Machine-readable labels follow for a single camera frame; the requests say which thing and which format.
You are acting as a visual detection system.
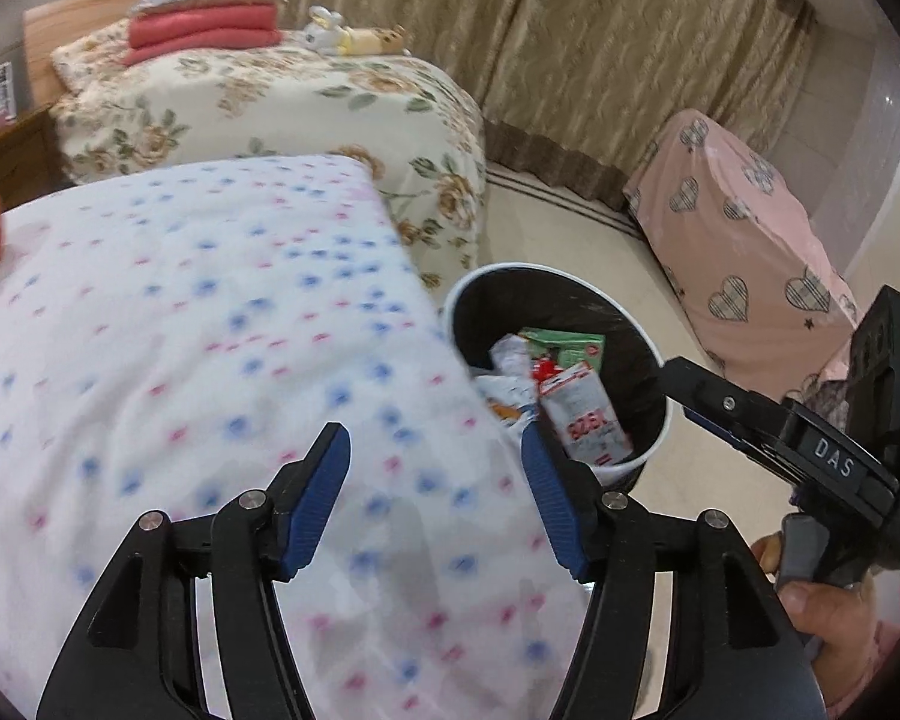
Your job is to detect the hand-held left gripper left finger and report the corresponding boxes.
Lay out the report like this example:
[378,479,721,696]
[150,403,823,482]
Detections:
[37,423,351,720]

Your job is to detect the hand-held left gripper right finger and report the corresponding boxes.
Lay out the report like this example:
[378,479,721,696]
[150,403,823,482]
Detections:
[521,423,826,720]

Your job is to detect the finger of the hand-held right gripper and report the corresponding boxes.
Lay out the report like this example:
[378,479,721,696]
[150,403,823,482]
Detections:
[661,358,785,459]
[682,406,797,485]

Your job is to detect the red white carton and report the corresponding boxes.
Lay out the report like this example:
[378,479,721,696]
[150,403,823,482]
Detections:
[538,362,636,467]

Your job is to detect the white plastic bag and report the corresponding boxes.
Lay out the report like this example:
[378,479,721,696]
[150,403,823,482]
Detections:
[475,373,542,425]

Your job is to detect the green cardboard box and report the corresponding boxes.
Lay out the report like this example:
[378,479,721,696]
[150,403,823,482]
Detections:
[517,325,606,374]

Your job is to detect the person's right hand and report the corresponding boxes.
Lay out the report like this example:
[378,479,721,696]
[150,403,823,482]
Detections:
[750,531,884,662]

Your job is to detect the pink heart print cloth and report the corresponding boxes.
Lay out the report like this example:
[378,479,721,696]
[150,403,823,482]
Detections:
[622,108,861,400]

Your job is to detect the white flower print blanket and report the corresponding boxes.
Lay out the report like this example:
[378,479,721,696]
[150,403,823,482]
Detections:
[0,153,610,720]

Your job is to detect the floral bedspread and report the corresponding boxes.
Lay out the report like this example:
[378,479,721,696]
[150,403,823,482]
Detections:
[48,45,490,295]

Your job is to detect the beige patterned curtain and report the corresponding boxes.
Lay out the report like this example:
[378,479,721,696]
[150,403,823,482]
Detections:
[191,0,820,209]

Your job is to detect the wooden nightstand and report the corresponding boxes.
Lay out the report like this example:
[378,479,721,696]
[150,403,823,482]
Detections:
[0,103,70,201]

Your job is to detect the yellow bear plush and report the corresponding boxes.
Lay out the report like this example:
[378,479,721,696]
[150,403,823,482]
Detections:
[337,23,413,58]

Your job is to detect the folded pink blanket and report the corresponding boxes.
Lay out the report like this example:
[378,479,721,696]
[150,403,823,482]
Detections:
[127,3,283,68]

